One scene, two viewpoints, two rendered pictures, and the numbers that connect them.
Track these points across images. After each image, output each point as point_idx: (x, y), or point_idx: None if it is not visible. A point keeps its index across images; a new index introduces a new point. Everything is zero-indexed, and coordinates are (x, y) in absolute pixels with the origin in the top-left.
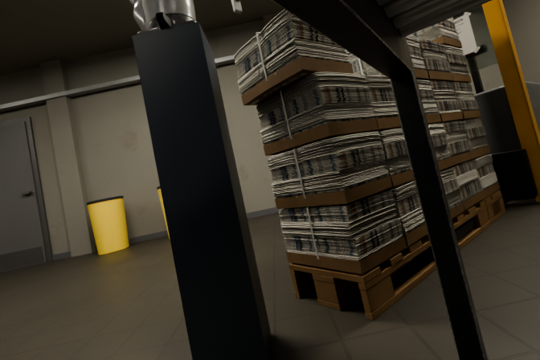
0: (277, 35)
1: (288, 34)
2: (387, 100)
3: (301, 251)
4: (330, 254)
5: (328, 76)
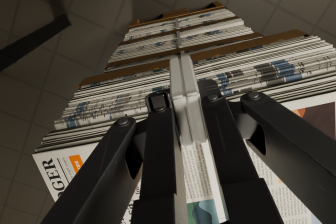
0: (114, 109)
1: (79, 109)
2: None
3: (201, 14)
4: (160, 23)
5: None
